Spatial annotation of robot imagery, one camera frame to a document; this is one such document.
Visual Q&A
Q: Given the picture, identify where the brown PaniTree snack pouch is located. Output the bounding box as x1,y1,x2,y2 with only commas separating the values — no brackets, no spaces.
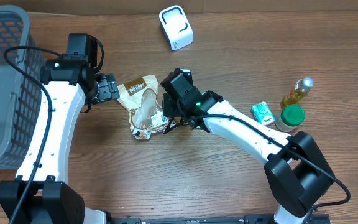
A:
118,75,175,140

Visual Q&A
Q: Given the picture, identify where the teal Kleenex tissue pack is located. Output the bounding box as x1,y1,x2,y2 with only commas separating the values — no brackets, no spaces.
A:
250,101,275,126

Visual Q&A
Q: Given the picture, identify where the green lid jar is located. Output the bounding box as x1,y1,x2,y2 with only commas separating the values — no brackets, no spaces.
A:
275,105,306,132

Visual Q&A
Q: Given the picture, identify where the yellow oil bottle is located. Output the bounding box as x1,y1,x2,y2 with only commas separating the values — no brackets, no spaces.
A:
280,77,314,109

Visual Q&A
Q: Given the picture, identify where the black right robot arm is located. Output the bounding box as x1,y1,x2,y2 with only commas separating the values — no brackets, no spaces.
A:
160,68,334,223

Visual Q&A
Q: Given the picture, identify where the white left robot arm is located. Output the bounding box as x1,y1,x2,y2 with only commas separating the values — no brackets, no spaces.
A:
0,56,119,223

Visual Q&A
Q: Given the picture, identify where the white barcode scanner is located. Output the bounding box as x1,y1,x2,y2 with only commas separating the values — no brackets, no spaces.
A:
158,5,194,51

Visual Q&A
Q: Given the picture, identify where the grey plastic basket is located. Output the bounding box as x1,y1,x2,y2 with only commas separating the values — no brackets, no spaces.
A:
0,5,45,170

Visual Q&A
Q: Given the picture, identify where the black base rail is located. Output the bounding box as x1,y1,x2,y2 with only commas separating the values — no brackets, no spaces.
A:
104,212,332,224

